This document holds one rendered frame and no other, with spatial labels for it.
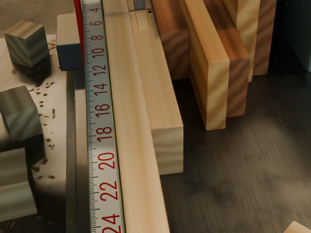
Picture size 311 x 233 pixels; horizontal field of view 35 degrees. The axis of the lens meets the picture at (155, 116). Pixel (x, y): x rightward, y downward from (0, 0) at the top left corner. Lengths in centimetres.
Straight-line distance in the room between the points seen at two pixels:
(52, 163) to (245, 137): 21
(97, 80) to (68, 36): 26
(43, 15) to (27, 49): 187
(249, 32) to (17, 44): 32
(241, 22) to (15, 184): 21
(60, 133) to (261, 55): 22
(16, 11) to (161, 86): 225
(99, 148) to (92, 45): 10
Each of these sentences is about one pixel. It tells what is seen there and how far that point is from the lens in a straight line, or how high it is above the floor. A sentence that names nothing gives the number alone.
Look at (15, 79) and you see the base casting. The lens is 60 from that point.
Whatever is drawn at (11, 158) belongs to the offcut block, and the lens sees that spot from 44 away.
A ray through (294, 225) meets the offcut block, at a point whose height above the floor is 93.
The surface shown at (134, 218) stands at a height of 95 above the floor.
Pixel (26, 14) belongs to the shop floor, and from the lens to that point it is 251.
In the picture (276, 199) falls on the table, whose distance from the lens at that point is 31.
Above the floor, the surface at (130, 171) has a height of 95.
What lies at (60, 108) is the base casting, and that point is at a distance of 54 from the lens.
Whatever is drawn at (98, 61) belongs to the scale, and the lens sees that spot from 32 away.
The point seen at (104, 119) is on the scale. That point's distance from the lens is 27.
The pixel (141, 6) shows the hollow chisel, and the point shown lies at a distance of 41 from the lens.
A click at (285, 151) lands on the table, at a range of 34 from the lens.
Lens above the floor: 113
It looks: 40 degrees down
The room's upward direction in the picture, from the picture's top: 3 degrees counter-clockwise
